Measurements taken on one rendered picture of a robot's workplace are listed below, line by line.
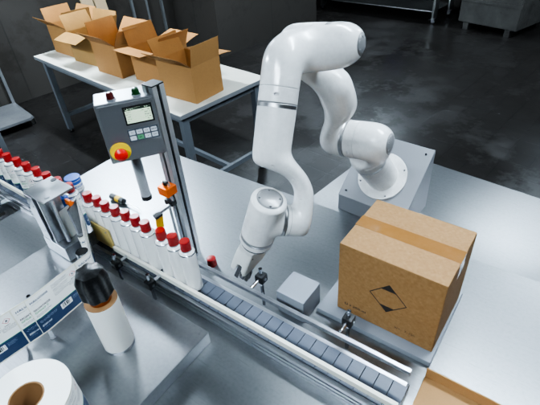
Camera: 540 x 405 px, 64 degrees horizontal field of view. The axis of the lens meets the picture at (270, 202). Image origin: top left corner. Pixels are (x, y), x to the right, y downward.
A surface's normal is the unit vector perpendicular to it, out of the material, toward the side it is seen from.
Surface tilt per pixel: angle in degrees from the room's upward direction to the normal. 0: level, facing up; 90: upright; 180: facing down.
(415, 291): 90
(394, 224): 0
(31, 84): 90
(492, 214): 0
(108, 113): 90
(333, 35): 59
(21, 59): 90
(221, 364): 0
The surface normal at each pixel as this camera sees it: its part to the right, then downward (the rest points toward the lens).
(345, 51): 0.32, 0.52
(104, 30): 0.77, 0.26
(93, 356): -0.07, -0.80
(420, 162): -0.47, -0.27
